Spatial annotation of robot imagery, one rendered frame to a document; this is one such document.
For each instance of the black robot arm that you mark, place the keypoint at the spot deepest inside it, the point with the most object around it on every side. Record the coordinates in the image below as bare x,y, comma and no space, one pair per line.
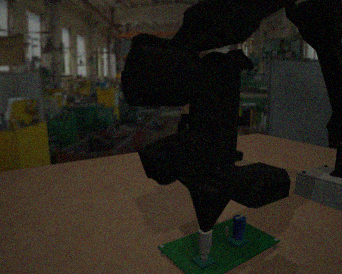
164,72

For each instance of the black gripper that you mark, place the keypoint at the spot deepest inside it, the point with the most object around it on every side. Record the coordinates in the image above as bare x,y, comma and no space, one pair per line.
253,185

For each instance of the green circuit board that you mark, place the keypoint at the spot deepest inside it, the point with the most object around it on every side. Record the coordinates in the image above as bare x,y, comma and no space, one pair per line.
226,245

